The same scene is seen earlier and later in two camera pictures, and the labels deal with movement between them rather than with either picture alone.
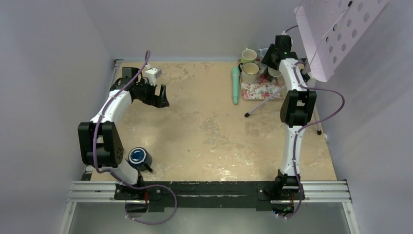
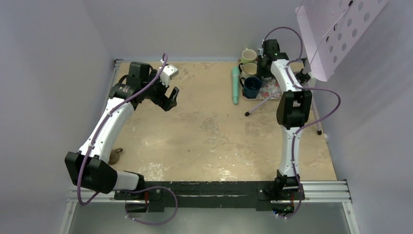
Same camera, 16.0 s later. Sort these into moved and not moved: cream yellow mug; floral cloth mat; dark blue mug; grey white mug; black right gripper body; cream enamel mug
Moved: black right gripper body; dark blue mug
Not moved: cream yellow mug; floral cloth mat; cream enamel mug; grey white mug
